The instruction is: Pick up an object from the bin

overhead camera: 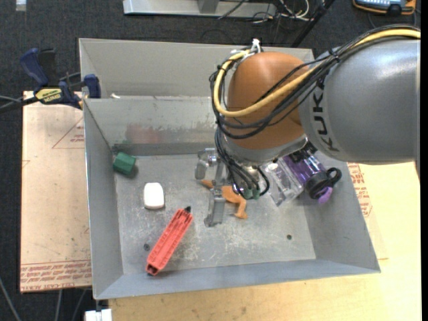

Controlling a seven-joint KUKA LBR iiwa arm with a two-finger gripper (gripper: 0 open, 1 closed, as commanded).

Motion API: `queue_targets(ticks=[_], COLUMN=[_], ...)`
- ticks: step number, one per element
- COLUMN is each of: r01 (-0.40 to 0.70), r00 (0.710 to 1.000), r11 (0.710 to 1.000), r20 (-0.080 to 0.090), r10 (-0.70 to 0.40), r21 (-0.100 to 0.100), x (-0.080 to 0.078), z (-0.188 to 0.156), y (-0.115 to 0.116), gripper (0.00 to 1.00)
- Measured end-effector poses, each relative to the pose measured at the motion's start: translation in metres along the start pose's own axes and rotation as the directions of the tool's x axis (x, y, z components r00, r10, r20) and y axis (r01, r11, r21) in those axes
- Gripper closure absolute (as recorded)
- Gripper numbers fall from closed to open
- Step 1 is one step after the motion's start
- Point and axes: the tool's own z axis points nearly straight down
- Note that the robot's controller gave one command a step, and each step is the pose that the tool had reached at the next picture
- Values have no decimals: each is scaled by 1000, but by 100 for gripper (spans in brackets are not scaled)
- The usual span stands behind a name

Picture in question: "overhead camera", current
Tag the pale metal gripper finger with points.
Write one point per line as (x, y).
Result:
(216, 209)
(201, 169)

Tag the orange toy animal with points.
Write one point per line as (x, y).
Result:
(235, 197)

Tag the clear plastic container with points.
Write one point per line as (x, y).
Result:
(284, 186)

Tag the grey metal bin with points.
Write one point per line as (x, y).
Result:
(234, 246)

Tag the white rounded soap bar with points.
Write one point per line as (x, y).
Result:
(154, 196)

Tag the red flat block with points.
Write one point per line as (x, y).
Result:
(168, 239)

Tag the purple bottle with black cap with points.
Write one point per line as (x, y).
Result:
(317, 176)

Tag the dark green block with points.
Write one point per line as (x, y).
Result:
(123, 163)

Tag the brown cardboard board, red print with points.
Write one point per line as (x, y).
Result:
(53, 196)

